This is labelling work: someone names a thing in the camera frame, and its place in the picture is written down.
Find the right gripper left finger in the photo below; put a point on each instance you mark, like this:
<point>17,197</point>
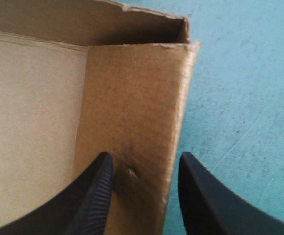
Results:
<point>83,203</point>

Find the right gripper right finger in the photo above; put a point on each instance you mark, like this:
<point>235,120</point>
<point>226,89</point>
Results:
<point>213,210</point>

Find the brown cardboard box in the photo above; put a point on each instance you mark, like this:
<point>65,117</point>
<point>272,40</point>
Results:
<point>58,85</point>

